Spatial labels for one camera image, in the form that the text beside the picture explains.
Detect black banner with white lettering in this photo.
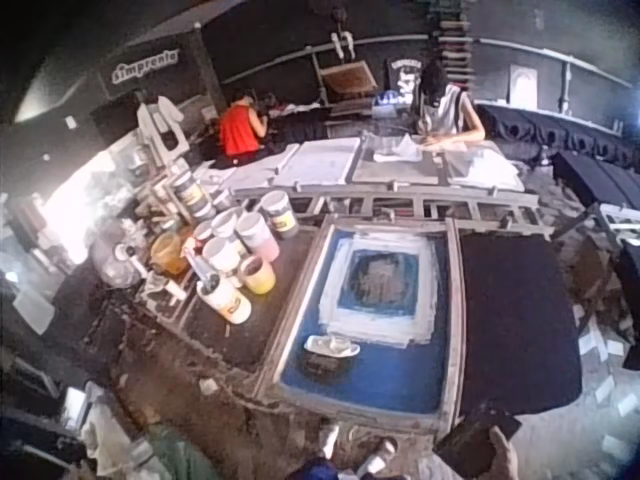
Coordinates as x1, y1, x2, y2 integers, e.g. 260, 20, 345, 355
97, 43, 185, 100

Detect white wooden stand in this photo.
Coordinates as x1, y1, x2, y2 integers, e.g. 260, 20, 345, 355
135, 94, 192, 164

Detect white pipe bracket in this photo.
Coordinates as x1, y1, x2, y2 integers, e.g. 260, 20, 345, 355
329, 28, 357, 60

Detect green cloth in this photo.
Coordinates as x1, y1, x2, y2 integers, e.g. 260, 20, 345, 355
143, 423, 222, 480

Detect black poster with face print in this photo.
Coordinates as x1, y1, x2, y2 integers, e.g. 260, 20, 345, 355
383, 57, 427, 99

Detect person's right hand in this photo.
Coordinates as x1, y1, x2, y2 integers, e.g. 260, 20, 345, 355
485, 424, 522, 480

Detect amber plastic jar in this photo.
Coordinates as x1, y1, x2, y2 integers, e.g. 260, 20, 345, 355
149, 229, 195, 277

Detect scattered white paper scraps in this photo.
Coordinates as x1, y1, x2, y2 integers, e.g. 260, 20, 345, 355
569, 294, 640, 464

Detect white paper sheet on wall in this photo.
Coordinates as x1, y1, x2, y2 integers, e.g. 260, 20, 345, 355
508, 63, 540, 107

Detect rack of stacked screens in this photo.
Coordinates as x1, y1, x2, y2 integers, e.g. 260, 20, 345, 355
433, 0, 477, 89

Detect tilted wooden screen frame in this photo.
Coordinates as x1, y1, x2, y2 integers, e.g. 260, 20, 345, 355
318, 58, 375, 100

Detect stack of dark ink jars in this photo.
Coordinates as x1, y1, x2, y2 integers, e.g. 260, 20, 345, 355
167, 167, 217, 224

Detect long table with white pallets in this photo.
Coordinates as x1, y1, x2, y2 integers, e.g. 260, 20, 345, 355
230, 133, 542, 224

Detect cluster of white ink buckets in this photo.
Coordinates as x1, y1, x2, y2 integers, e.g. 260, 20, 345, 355
191, 190, 301, 326

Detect row of black pallets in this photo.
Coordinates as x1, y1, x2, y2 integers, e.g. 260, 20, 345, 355
473, 99, 640, 214

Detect black card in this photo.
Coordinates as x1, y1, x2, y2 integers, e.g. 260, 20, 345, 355
432, 403, 524, 475

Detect round clear fan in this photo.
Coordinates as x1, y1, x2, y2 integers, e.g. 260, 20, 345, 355
91, 230, 149, 290

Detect black garment on pallet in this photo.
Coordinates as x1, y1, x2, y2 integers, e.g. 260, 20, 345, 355
455, 230, 585, 417

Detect white crumpled cloth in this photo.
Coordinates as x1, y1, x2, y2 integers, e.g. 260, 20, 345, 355
80, 397, 154, 477

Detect white bottle with dark cap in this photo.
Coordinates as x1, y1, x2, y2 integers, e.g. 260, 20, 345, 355
358, 436, 400, 475

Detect blue mesh printing screen frame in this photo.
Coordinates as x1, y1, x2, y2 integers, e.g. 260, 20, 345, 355
253, 213, 475, 437

